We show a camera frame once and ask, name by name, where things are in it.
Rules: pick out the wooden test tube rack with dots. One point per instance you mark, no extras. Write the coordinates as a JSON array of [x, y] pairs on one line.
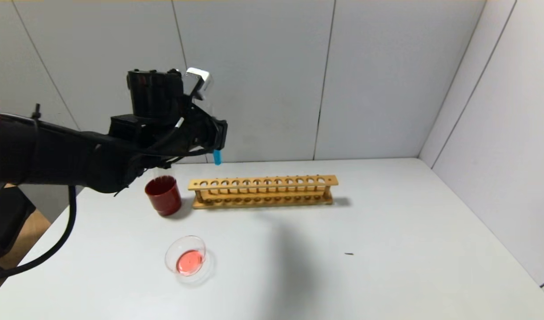
[[263, 182]]

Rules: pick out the dark red cup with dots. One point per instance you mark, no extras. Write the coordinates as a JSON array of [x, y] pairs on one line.
[[164, 200]]

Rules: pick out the test tube with blue pigment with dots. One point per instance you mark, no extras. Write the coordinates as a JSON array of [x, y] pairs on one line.
[[217, 158]]

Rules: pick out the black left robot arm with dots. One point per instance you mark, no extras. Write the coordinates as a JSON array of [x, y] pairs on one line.
[[54, 155]]

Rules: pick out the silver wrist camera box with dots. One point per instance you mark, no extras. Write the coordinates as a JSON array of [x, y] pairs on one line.
[[199, 80]]

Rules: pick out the black chair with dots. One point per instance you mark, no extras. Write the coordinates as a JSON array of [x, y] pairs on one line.
[[9, 222]]

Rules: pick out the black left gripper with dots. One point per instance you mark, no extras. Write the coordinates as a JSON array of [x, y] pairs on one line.
[[220, 134]]

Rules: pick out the clear glass petri dish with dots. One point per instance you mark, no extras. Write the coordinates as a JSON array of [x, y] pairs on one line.
[[189, 262]]

